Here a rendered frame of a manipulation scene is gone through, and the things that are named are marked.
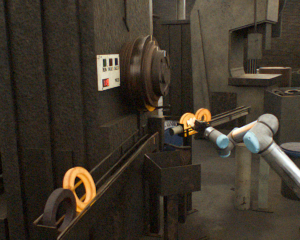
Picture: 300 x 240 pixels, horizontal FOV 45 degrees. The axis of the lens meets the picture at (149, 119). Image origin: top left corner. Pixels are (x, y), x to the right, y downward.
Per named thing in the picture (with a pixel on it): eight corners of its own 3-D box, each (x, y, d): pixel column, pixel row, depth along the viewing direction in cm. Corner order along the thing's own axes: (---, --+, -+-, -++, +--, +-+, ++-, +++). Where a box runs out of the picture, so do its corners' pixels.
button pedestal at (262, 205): (251, 212, 281) (254, 135, 270) (252, 200, 304) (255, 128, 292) (273, 214, 277) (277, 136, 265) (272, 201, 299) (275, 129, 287)
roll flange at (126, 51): (114, 116, 213) (111, 34, 204) (139, 104, 257) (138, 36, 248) (130, 117, 210) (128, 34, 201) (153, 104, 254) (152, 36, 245)
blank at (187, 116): (178, 115, 269) (181, 116, 266) (193, 110, 278) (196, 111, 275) (180, 135, 273) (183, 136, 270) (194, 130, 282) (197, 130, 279)
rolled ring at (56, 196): (73, 180, 138) (66, 179, 139) (47, 205, 121) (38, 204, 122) (79, 221, 144) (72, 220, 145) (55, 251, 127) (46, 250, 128)
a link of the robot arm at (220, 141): (222, 152, 250) (219, 143, 243) (209, 143, 259) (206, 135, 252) (231, 143, 253) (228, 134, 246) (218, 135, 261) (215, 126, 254)
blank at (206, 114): (193, 110, 278) (196, 111, 276) (207, 106, 287) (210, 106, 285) (194, 130, 282) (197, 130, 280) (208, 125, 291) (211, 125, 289)
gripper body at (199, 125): (201, 117, 268) (213, 125, 260) (198, 128, 271) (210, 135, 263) (194, 119, 263) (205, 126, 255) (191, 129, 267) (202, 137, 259)
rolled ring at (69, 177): (89, 219, 149) (83, 220, 150) (100, 185, 164) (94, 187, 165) (64, 190, 140) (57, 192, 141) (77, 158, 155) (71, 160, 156)
